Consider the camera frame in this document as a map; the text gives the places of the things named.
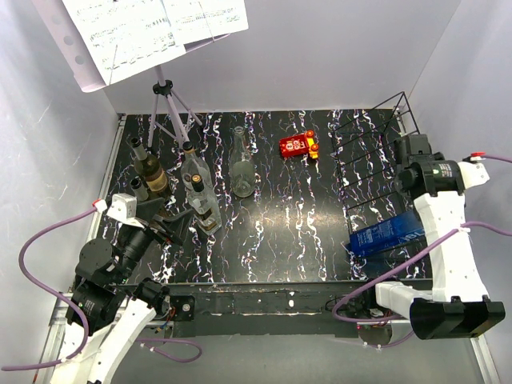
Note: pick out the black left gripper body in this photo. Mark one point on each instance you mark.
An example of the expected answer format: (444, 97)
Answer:
(134, 242)

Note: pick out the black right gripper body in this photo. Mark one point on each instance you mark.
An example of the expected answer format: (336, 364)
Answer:
(398, 181)

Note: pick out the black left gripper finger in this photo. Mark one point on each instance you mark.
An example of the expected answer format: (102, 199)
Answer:
(174, 229)
(148, 209)

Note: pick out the clear square liquor bottle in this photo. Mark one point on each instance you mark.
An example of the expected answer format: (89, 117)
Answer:
(205, 204)

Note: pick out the dark green wine bottle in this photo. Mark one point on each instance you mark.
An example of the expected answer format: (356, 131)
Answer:
(148, 167)

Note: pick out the clear corked glass bottle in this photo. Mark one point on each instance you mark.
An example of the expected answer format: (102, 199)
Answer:
(193, 164)

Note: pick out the blue rectangular bottle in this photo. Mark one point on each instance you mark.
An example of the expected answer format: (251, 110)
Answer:
(387, 234)

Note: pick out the clear tall glass bottle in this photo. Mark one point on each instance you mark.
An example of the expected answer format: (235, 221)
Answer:
(241, 168)

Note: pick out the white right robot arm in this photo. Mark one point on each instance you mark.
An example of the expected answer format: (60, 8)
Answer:
(458, 305)

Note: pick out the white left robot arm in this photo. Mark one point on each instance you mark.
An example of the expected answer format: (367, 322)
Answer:
(94, 346)

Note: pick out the red yellow toy block car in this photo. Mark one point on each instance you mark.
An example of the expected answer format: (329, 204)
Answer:
(299, 144)

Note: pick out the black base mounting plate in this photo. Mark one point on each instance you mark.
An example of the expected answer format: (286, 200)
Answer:
(281, 308)

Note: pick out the white sheet music left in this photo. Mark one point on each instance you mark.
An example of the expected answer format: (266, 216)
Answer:
(125, 38)

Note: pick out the white sheet music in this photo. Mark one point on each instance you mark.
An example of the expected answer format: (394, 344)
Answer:
(125, 38)
(193, 21)

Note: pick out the white sheet music right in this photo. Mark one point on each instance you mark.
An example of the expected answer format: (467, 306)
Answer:
(193, 21)

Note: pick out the lilac music stand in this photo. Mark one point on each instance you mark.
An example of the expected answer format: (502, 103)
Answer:
(71, 44)

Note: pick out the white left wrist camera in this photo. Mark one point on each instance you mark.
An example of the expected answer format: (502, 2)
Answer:
(122, 208)

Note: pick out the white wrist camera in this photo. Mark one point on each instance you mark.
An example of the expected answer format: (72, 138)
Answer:
(473, 171)
(122, 208)

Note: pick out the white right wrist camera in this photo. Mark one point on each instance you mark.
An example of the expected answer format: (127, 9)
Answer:
(473, 171)

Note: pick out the black wire wine rack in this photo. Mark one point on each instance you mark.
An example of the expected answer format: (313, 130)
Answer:
(363, 151)

